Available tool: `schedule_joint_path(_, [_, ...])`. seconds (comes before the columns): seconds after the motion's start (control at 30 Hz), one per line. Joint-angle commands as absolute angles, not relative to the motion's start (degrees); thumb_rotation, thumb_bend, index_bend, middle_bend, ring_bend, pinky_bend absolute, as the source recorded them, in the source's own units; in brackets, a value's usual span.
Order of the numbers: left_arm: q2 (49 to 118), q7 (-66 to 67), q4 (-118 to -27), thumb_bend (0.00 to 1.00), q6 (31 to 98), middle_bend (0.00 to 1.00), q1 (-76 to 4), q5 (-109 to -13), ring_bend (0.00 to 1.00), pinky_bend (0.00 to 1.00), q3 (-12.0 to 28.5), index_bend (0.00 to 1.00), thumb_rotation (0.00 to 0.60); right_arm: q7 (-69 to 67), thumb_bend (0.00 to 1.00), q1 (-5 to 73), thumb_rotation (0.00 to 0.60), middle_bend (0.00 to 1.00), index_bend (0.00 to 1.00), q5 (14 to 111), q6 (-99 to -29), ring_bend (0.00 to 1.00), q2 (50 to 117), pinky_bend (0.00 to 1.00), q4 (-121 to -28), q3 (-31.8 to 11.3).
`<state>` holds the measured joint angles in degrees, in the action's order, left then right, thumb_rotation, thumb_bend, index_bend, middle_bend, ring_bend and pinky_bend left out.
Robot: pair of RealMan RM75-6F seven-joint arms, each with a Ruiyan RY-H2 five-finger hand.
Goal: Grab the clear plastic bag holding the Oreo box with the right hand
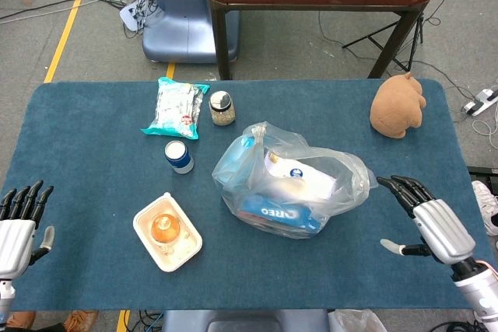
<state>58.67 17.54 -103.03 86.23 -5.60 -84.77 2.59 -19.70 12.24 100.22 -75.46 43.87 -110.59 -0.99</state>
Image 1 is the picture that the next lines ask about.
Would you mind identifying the glass jar with grains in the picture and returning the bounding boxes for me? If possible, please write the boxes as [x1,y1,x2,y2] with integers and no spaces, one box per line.
[209,90,237,128]

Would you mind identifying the transparent plastic bag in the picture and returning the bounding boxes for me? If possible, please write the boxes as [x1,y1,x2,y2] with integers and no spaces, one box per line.
[212,121,375,240]

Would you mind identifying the blue white drink can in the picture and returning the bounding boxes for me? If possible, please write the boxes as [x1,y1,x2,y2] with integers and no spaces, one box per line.
[163,140,195,175]

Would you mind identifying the black tripod stand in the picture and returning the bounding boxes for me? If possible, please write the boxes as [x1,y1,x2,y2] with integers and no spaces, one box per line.
[342,0,454,73]

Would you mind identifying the white black power strip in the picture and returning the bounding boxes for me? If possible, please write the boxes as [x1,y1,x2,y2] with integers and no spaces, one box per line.
[461,88,498,117]

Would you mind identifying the blue grey robot body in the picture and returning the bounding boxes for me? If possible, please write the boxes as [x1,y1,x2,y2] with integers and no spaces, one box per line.
[160,309,330,332]

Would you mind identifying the white sneaker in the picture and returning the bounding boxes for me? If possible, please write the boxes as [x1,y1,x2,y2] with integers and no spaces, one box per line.
[471,180,498,236]

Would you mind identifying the brown shoe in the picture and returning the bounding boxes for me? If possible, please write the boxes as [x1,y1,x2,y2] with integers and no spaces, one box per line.
[63,309,100,332]
[5,309,37,332]

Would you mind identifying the crumpled clear plastic bag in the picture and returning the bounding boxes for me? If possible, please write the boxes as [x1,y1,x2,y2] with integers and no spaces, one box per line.
[328,308,387,332]

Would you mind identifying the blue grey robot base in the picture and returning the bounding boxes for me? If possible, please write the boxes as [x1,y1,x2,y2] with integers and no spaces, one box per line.
[141,0,240,65]

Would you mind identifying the white box with blue logo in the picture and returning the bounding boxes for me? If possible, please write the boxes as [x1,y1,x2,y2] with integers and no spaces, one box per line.
[263,149,340,203]

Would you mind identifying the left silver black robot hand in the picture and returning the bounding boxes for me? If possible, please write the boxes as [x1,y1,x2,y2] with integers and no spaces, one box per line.
[0,180,55,282]

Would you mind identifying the blue Oreo cookie box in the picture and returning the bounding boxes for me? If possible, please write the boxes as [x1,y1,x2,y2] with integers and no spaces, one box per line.
[237,194,324,235]

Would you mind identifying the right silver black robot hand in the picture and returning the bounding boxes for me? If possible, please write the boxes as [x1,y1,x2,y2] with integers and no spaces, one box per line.
[376,175,476,267]

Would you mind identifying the black floor case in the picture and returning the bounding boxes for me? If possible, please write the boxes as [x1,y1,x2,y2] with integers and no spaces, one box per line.
[466,166,498,195]

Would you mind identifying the blue table mat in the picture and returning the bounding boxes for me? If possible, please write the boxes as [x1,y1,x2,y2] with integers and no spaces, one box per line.
[0,77,495,313]

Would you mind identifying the white power strip with plugs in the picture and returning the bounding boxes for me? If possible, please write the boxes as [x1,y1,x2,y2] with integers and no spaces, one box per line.
[119,0,151,33]

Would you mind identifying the white plastic food container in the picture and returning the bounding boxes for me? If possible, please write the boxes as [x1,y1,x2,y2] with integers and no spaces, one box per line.
[132,191,204,273]

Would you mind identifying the teal white snack pack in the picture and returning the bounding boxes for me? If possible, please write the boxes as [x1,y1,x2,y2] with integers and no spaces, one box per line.
[140,76,211,141]

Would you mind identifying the orange jelly cup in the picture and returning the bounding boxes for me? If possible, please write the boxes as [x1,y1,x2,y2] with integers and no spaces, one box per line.
[150,212,182,244]

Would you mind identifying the brown plush toy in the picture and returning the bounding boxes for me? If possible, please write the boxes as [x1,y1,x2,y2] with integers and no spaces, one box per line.
[369,71,427,141]

